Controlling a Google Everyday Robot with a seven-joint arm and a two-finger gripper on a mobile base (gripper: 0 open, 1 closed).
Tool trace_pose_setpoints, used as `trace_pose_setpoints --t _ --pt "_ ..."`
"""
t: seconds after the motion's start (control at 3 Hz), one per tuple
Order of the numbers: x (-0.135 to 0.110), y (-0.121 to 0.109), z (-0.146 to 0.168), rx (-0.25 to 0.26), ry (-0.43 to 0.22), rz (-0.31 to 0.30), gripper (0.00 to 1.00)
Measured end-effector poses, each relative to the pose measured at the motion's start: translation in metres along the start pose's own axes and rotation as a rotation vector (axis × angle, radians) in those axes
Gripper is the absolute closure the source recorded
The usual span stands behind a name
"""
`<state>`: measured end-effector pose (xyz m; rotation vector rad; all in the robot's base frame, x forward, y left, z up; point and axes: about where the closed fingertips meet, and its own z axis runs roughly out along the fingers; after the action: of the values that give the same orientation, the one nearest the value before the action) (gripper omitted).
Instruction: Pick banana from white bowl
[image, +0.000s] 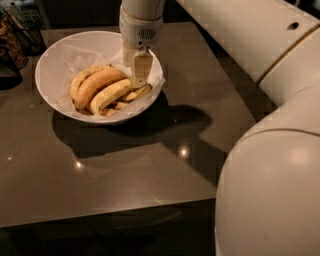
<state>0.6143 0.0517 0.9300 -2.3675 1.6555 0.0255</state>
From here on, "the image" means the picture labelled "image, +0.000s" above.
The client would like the white paper bowl liner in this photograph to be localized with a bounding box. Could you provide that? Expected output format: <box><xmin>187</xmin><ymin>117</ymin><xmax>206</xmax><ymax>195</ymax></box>
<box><xmin>53</xmin><ymin>38</ymin><xmax>164</xmax><ymax>124</ymax></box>

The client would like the spotted banana bottom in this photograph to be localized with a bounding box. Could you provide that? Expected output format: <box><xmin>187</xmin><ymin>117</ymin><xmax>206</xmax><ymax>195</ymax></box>
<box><xmin>100</xmin><ymin>101</ymin><xmax>127</xmax><ymax>117</ymax></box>

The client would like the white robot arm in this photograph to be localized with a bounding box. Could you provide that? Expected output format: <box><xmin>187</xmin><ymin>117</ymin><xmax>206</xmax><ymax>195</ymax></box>
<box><xmin>177</xmin><ymin>0</ymin><xmax>320</xmax><ymax>256</ymax></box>

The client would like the brown patterned container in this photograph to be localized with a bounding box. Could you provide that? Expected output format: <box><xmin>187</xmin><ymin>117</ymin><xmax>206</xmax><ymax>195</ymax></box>
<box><xmin>0</xmin><ymin>13</ymin><xmax>28</xmax><ymax>69</ymax></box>

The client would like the white bowl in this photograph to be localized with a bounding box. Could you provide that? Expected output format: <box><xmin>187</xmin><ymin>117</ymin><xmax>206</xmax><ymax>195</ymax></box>
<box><xmin>35</xmin><ymin>31</ymin><xmax>165</xmax><ymax>125</ymax></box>

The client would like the yellow banana front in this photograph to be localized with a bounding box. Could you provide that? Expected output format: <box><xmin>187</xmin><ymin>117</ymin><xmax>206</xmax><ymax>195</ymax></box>
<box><xmin>89</xmin><ymin>79</ymin><xmax>132</xmax><ymax>115</ymax></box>

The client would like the small spotted banana right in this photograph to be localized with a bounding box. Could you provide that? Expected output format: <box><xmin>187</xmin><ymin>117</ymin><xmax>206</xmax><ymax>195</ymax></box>
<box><xmin>120</xmin><ymin>85</ymin><xmax>152</xmax><ymax>102</ymax></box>

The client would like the yellow banana back left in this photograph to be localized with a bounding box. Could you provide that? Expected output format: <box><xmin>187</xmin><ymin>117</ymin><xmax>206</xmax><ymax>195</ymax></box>
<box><xmin>69</xmin><ymin>65</ymin><xmax>109</xmax><ymax>100</ymax></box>

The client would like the orange-brown banana middle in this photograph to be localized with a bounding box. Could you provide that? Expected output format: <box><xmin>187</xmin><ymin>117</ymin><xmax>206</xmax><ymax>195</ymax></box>
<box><xmin>73</xmin><ymin>67</ymin><xmax>126</xmax><ymax>110</ymax></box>

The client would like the yellow banana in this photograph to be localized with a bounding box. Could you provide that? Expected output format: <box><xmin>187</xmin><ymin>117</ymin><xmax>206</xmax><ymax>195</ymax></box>
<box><xmin>89</xmin><ymin>79</ymin><xmax>132</xmax><ymax>115</ymax></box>
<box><xmin>69</xmin><ymin>65</ymin><xmax>109</xmax><ymax>100</ymax></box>

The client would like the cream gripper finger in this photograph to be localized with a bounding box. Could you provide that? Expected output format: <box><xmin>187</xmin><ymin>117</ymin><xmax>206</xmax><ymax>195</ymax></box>
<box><xmin>122</xmin><ymin>41</ymin><xmax>135</xmax><ymax>68</ymax></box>
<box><xmin>131</xmin><ymin>49</ymin><xmax>153</xmax><ymax>88</ymax></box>

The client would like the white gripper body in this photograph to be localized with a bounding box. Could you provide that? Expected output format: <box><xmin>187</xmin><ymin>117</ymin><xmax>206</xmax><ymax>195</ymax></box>
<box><xmin>119</xmin><ymin>7</ymin><xmax>163</xmax><ymax>49</ymax></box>

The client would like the dark cabinet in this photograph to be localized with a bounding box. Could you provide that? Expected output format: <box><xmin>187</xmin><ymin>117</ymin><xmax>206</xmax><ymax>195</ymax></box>
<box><xmin>34</xmin><ymin>0</ymin><xmax>188</xmax><ymax>29</ymax></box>

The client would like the black wire basket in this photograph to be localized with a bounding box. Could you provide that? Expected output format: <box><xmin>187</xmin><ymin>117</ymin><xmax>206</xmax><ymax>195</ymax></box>
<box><xmin>5</xmin><ymin>8</ymin><xmax>46</xmax><ymax>56</ymax></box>

